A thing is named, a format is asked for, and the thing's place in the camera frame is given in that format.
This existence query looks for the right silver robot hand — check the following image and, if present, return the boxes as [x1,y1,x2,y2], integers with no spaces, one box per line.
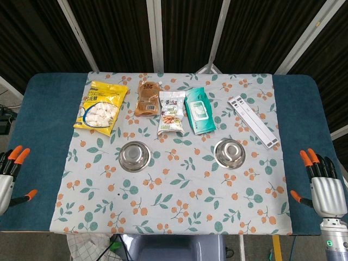
[290,148,348,218]

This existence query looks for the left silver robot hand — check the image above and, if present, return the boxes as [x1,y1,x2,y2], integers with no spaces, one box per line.
[0,145,38,215]

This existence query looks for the steel bowl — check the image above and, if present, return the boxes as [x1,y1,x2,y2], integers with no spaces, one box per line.
[214,138,247,169]
[118,140,152,171]

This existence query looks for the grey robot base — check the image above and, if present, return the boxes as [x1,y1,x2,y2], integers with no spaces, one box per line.
[123,234,226,261]

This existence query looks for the floral tablecloth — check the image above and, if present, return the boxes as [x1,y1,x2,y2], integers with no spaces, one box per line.
[50,71,293,236]

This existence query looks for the black power strip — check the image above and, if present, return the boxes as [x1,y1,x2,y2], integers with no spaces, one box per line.
[0,105,17,134]

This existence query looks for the blue table cover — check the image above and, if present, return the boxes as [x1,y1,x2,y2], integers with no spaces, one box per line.
[0,72,339,237]

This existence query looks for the yellow marshmallow bag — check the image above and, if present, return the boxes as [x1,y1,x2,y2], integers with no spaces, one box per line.
[73,80,129,138]

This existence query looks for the green wet wipes pack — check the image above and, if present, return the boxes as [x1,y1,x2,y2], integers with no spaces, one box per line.
[184,86,217,136]

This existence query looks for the brown bread package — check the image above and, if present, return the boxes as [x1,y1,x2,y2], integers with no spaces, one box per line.
[134,80,164,117]

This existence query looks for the white nut snack bag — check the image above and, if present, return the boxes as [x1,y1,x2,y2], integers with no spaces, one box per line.
[157,91,186,136]

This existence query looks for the white metal frame post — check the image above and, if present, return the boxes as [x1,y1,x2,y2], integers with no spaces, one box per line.
[146,0,165,73]
[57,0,100,73]
[274,0,339,74]
[330,123,348,142]
[208,0,232,73]

